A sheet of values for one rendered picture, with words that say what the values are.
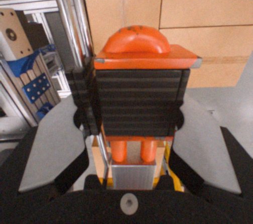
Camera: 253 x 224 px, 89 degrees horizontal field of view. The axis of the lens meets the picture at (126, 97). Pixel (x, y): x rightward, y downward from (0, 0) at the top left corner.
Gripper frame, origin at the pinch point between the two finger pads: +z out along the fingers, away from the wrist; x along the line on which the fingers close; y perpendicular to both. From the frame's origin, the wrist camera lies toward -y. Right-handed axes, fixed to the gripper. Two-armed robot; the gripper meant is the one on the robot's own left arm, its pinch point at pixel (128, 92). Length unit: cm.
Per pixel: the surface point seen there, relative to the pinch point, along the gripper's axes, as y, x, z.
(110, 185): 45.3, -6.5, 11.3
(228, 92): 76, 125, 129
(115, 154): 8.9, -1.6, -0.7
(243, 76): 54, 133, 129
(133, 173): 12.1, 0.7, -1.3
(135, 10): -8, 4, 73
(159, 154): 60, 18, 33
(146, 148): 7.7, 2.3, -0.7
